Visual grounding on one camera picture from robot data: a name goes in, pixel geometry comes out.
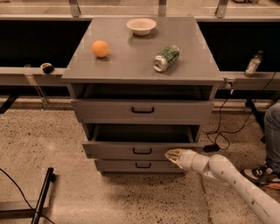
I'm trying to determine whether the grey drawer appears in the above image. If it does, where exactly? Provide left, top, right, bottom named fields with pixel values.
left=94, top=160, right=184, bottom=173
left=83, top=124, right=203, bottom=160
left=72, top=99, right=214, bottom=125

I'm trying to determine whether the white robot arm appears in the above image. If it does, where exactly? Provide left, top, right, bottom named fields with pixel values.
left=165, top=149, right=280, bottom=224

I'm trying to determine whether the grey bottom drawer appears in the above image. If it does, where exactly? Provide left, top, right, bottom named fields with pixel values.
left=94, top=160, right=184, bottom=173

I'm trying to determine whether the grey drawer cabinet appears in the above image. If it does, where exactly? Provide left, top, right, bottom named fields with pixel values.
left=60, top=16, right=225, bottom=176

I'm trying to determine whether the grey top drawer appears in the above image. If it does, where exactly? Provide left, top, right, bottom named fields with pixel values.
left=72, top=99, right=214, bottom=125

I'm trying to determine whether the black power adapter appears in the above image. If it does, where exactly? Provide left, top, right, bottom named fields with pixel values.
left=203, top=143, right=220, bottom=152

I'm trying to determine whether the black sneaker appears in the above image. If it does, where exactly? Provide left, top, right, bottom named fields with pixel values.
left=241, top=164, right=280, bottom=190

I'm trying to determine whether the black table leg right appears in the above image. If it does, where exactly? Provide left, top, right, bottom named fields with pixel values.
left=245, top=98, right=264, bottom=130

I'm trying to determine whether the green soda can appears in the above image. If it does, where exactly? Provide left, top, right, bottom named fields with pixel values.
left=153, top=45, right=180, bottom=73

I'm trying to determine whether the person leg in jeans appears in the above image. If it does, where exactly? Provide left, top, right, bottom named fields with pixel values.
left=264, top=104, right=280, bottom=174

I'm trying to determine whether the clear plastic bottle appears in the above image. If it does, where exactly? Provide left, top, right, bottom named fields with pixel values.
left=244, top=51, right=263, bottom=77

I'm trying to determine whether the black metal stand left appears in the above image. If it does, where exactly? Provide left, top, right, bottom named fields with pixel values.
left=0, top=167, right=56, bottom=224

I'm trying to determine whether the orange fruit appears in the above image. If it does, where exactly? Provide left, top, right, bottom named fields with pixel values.
left=91, top=40, right=109, bottom=58

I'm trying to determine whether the white paper bowl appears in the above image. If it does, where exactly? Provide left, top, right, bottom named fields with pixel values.
left=126, top=17, right=157, bottom=36

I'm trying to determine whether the black yellow tape measure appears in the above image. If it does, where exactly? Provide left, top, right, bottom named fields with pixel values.
left=40, top=63, right=54, bottom=74

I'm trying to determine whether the black power cable right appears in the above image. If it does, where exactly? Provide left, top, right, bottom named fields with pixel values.
left=200, top=71, right=277, bottom=151

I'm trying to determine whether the metal clamp on rail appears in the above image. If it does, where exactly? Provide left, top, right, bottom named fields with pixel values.
left=225, top=78, right=235, bottom=94

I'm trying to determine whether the black cable left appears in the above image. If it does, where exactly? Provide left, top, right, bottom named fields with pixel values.
left=0, top=167, right=56, bottom=224

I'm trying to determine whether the grey metal rail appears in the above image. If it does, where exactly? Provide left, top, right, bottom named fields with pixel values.
left=0, top=67, right=280, bottom=91

